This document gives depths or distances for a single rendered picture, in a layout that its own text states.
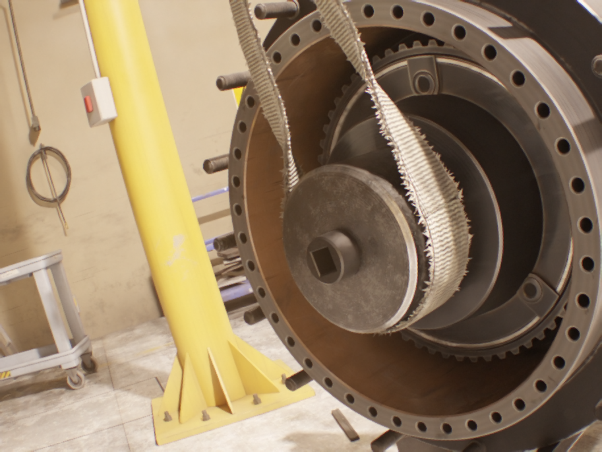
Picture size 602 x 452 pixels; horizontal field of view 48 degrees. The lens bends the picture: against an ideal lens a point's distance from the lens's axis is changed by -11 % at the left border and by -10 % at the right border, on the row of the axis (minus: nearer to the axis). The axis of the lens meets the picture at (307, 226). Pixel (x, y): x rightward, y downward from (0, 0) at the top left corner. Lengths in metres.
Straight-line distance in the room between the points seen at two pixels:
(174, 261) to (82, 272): 3.48
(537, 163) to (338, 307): 0.21
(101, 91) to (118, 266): 3.58
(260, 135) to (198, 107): 5.99
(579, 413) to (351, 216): 0.28
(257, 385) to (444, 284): 2.66
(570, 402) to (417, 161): 0.27
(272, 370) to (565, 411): 2.75
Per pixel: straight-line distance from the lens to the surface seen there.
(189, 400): 3.18
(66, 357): 4.58
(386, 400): 0.72
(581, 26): 0.58
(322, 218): 0.59
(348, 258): 0.57
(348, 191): 0.57
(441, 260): 0.56
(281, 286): 0.77
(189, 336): 3.17
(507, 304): 0.70
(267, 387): 3.18
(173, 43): 6.81
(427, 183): 0.56
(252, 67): 0.67
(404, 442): 2.06
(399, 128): 0.57
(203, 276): 3.15
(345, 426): 2.59
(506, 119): 0.65
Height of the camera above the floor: 0.93
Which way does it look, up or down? 5 degrees down
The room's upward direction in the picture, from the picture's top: 17 degrees counter-clockwise
